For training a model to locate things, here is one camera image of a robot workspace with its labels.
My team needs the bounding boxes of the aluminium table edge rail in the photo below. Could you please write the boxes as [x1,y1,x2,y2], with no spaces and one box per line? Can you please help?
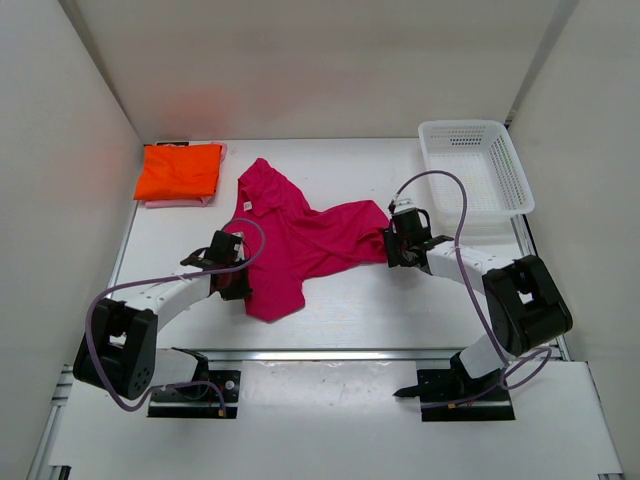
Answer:
[196,348,458,362]

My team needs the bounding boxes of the magenta t-shirt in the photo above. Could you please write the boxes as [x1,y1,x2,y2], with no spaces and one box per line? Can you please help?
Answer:
[227,158,389,323]

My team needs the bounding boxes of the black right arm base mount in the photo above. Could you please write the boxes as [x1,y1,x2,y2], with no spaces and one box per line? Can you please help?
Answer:
[393,362,515,422]

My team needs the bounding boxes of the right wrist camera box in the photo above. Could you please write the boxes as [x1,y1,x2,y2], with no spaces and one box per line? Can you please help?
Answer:
[388,196,416,216]

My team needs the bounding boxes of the white perforated plastic basket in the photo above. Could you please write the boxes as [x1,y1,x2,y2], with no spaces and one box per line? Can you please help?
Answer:
[418,120,535,224]

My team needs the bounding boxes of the light pink t-shirt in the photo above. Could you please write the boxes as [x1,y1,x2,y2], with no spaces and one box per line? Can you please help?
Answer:
[144,142,230,210]

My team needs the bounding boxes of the orange t-shirt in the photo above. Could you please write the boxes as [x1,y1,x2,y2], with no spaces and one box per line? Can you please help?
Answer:
[133,143,223,201]

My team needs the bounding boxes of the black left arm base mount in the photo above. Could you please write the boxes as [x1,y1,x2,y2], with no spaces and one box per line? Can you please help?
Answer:
[147,350,241,419]

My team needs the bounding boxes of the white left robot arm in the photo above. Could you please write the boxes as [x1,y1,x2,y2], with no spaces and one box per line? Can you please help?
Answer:
[91,231,252,400]

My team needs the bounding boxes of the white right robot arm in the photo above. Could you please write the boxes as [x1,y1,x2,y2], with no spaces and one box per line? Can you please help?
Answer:
[383,204,573,389]

